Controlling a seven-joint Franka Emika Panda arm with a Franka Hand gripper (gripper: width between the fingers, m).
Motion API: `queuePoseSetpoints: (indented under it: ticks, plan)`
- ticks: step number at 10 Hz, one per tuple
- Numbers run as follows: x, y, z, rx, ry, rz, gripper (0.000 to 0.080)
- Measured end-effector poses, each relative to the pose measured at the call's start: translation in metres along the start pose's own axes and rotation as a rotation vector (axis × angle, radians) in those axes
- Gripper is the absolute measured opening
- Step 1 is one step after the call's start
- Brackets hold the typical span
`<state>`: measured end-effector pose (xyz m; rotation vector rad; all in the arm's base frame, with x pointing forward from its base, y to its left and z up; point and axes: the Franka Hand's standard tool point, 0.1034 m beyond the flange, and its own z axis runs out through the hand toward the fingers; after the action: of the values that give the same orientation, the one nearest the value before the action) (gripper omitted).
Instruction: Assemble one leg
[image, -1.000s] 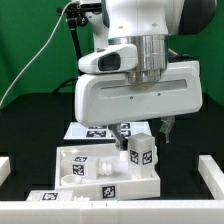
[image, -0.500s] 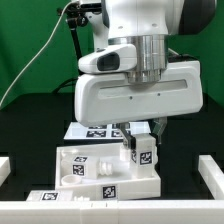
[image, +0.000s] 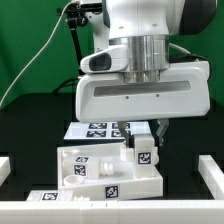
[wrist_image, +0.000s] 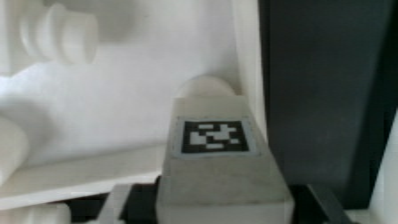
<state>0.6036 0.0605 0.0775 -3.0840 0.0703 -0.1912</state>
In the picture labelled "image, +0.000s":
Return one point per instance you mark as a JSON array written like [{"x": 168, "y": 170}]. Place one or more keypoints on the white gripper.
[{"x": 182, "y": 91}]

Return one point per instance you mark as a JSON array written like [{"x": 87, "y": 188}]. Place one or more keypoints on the white square tabletop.
[{"x": 122, "y": 185}]

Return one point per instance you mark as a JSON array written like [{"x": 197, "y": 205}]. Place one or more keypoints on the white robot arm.
[{"x": 132, "y": 78}]

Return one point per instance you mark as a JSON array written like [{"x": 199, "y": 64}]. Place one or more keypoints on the white marker sheet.
[{"x": 103, "y": 130}]

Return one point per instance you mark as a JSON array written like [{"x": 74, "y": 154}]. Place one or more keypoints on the white U-shaped obstacle fence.
[{"x": 126, "y": 212}]

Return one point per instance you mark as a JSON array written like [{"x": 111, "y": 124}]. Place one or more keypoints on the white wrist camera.
[{"x": 112, "y": 59}]

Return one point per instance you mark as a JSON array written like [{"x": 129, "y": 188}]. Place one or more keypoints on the black camera stand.
[{"x": 79, "y": 13}]

